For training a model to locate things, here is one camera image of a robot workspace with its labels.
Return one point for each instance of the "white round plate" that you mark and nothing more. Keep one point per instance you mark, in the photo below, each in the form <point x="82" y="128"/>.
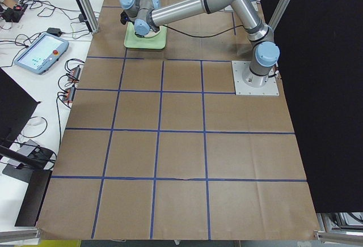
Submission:
<point x="152" y="33"/>

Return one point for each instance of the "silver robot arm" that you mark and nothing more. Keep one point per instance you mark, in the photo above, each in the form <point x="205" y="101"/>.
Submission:
<point x="148" y="15"/>

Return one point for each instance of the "light green plastic tray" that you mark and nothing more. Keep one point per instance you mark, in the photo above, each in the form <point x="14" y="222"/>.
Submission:
<point x="134" y="42"/>

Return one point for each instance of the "orange black connector box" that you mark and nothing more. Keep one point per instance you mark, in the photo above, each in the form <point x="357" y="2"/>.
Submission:
<point x="73" y="74"/>

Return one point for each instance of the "black power adapter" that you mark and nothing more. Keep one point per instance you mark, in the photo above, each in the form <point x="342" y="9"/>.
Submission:
<point x="54" y="31"/>

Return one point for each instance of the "near teach pendant tablet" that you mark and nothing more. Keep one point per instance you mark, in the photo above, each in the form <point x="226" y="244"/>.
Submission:
<point x="42" y="53"/>

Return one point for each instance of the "black backdrop panel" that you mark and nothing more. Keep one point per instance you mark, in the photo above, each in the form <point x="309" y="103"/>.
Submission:
<point x="321" y="67"/>

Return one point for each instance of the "black monitor with stand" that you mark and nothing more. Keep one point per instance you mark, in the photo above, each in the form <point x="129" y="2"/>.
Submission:
<point x="26" y="165"/>

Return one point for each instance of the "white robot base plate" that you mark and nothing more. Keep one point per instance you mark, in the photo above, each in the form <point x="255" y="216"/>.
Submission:
<point x="248" y="84"/>

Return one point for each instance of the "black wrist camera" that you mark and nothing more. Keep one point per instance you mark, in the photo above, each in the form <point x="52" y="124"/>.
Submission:
<point x="124" y="19"/>

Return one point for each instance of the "aluminium frame post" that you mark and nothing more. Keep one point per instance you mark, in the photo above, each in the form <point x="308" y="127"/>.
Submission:
<point x="88" y="15"/>

